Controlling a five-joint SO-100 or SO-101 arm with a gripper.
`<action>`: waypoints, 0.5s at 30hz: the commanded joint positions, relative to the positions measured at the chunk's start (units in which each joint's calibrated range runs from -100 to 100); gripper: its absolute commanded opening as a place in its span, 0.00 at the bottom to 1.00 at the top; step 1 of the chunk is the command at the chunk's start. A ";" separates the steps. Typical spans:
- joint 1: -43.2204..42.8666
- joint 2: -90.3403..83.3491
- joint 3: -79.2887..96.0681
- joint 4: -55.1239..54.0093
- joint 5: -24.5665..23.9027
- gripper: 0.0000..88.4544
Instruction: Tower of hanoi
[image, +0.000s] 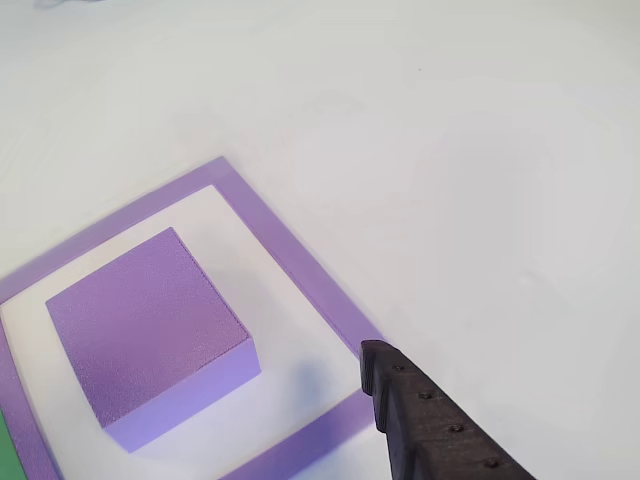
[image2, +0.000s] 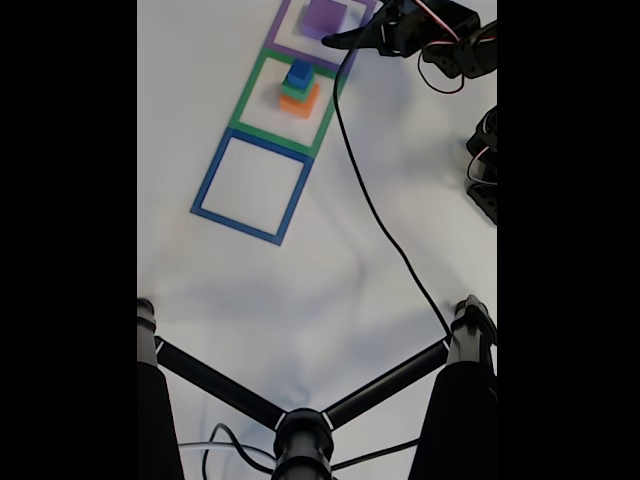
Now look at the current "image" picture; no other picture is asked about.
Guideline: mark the purple square frame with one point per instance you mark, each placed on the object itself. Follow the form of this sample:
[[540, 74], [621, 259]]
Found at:
[[300, 265]]

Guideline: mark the green square frame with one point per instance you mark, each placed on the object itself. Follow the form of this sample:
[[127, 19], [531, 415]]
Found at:
[[7, 450]]

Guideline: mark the purple square block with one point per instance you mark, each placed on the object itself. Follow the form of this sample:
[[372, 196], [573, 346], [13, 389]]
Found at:
[[145, 320]]

